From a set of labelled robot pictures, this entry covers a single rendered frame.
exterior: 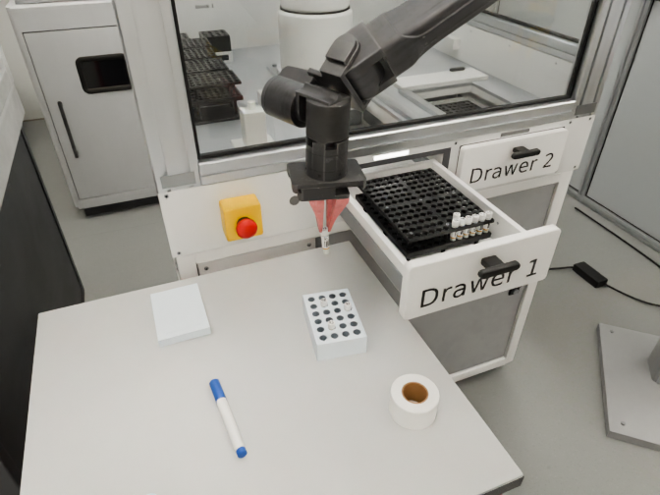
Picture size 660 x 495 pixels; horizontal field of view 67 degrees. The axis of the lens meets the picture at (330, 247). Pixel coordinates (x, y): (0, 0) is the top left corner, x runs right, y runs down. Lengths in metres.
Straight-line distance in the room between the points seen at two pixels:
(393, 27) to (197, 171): 0.45
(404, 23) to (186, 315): 0.59
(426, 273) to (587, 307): 1.56
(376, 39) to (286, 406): 0.53
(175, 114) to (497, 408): 1.37
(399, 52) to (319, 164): 0.17
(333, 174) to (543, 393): 1.38
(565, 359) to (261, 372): 1.41
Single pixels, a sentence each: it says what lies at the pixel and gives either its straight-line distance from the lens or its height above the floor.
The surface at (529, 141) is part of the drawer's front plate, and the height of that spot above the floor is 0.92.
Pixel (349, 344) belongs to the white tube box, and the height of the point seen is 0.79.
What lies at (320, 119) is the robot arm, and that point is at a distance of 0.64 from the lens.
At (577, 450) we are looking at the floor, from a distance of 1.80.
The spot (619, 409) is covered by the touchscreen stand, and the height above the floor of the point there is 0.03.
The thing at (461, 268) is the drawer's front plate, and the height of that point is 0.90.
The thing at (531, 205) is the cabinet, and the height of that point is 0.71.
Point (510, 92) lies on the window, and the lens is 1.20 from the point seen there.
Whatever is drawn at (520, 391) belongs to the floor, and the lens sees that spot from 1.88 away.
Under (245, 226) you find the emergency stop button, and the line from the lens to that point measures 0.93.
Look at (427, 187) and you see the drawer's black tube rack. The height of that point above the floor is 0.90.
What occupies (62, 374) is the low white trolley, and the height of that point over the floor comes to 0.76.
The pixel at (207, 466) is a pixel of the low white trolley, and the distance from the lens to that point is 0.75.
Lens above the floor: 1.39
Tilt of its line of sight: 36 degrees down
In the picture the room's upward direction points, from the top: straight up
